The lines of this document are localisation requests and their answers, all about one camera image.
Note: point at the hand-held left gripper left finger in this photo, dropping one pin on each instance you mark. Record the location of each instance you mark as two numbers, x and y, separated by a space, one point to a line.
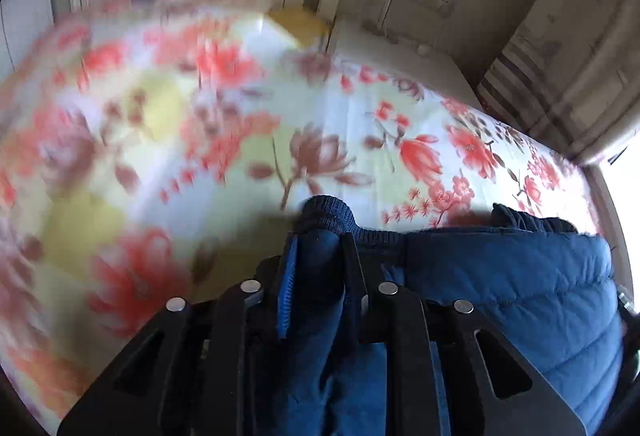
286 286

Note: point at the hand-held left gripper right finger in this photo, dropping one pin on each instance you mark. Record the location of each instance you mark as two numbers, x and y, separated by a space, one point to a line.
352 266

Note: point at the blue puffer jacket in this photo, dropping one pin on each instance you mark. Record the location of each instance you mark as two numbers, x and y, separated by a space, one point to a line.
525 296

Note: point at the floral quilt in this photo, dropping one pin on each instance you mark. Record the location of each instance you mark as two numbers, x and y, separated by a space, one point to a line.
350 116

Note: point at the white nightstand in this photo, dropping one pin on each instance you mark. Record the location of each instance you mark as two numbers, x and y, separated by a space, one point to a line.
400 61

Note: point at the yellow pillow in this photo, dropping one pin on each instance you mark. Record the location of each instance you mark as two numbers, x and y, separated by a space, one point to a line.
297 26

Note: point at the printed curtain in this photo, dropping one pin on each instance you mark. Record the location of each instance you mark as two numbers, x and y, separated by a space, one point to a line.
565 66

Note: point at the wall socket plate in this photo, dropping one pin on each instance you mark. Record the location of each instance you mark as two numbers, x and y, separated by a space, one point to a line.
433 0

